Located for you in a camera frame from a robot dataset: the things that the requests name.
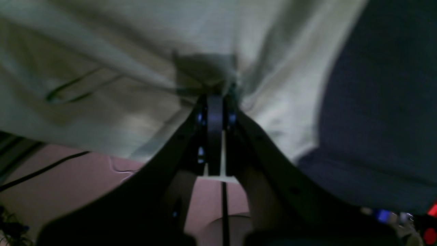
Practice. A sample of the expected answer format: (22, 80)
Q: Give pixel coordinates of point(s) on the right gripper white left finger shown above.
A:
(150, 208)

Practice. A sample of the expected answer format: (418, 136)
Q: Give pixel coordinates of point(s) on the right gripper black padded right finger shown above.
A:
(286, 207)

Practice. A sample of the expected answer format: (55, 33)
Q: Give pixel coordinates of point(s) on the light green T-shirt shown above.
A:
(119, 76)

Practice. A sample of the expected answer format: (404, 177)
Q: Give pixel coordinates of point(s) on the black table cloth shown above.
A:
(377, 128)

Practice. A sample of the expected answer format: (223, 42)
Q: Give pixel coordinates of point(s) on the red black clamp right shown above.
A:
(429, 227)

